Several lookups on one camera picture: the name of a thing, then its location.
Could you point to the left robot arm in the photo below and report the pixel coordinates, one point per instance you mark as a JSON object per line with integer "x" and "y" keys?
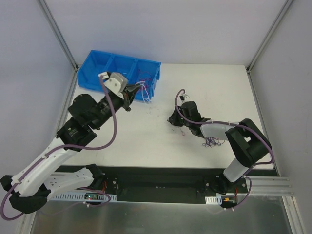
{"x": 29, "y": 190}

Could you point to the aluminium frame post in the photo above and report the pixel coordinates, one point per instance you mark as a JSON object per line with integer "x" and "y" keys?
{"x": 270, "y": 33}
{"x": 57, "y": 32}

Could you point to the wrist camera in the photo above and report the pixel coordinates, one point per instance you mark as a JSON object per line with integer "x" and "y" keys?
{"x": 115, "y": 82}
{"x": 184, "y": 97}

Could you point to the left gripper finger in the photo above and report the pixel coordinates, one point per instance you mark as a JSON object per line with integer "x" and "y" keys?
{"x": 134, "y": 88}
{"x": 131, "y": 97}

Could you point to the right white cable duct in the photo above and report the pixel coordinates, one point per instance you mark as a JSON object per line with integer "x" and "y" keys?
{"x": 213, "y": 200}

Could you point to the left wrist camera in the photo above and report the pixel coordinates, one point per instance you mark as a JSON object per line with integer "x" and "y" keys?
{"x": 115, "y": 82}

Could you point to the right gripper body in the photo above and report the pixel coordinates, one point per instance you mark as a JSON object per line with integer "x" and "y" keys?
{"x": 176, "y": 118}

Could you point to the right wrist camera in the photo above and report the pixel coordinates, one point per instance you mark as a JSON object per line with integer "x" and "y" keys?
{"x": 184, "y": 97}

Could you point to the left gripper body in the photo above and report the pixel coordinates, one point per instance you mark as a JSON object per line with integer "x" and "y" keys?
{"x": 127, "y": 96}

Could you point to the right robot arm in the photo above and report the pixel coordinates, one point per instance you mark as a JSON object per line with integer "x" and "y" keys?
{"x": 248, "y": 144}

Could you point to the blue compartment bin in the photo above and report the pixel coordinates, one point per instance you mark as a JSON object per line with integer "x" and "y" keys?
{"x": 134, "y": 69}

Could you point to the white cable duct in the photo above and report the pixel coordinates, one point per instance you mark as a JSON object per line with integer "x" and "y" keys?
{"x": 84, "y": 196}
{"x": 213, "y": 200}

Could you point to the aluminium front rail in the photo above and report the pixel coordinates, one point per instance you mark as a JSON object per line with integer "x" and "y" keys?
{"x": 263, "y": 184}

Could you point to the right aluminium frame post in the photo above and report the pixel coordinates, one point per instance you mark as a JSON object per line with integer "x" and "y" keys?
{"x": 270, "y": 33}

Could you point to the left aluminium frame post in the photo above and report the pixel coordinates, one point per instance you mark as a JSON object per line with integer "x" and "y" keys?
{"x": 57, "y": 32}

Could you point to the left white cable duct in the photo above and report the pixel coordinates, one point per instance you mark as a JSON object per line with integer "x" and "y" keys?
{"x": 84, "y": 196}

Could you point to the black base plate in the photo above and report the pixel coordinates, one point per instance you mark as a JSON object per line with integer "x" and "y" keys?
{"x": 166, "y": 185}

